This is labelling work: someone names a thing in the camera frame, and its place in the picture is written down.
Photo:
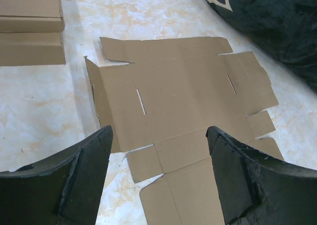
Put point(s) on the black floral plush pillow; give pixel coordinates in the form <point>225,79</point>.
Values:
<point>284,29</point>

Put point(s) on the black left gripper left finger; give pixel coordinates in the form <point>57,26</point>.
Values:
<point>62,189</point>

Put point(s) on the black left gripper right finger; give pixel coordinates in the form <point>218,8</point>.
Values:
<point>255,188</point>

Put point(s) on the small folded cardboard box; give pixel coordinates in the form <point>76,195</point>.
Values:
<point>42,16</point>

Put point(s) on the large folded cardboard box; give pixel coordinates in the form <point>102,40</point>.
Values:
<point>22,49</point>

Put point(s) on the brown cardboard box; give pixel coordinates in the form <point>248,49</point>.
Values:
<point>161,100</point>

